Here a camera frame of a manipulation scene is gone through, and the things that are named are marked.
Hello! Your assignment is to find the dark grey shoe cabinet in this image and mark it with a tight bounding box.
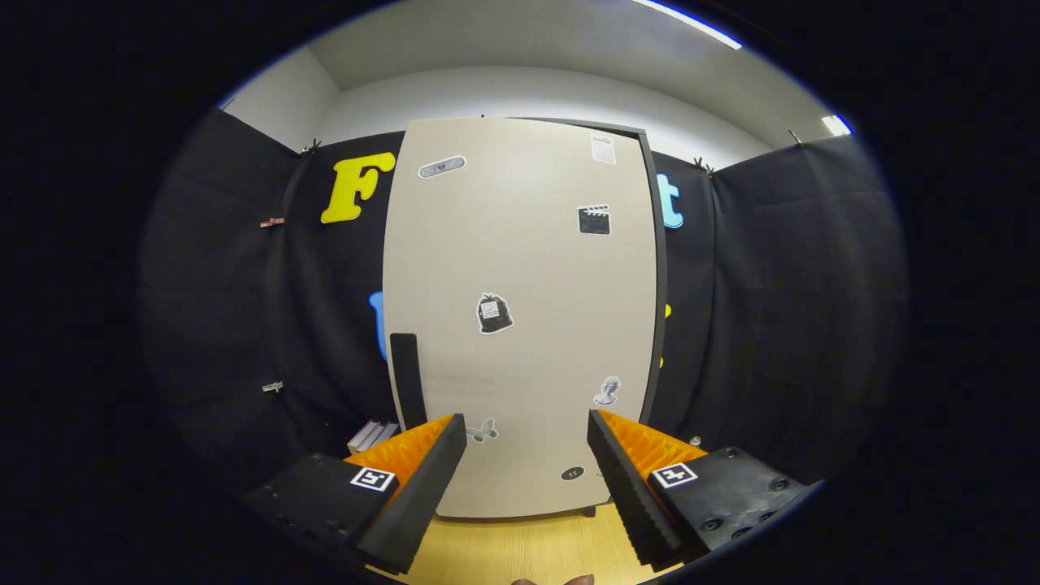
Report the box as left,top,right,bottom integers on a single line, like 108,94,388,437
487,116,670,519

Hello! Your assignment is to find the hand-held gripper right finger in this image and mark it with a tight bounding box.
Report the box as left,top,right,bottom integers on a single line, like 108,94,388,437
587,409,821,571

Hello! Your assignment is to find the stack of books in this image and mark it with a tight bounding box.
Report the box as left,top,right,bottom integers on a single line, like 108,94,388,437
347,420,401,454

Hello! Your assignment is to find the black door handle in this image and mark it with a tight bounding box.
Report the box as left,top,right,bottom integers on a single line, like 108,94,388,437
389,332,429,430

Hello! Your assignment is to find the long ceiling light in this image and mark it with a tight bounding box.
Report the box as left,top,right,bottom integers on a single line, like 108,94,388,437
630,0,743,51

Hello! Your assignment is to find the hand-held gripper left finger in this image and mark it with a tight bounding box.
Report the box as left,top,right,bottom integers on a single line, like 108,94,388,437
244,413,468,576

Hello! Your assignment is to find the black backdrop cloth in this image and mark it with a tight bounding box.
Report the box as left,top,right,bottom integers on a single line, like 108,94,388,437
142,108,909,496

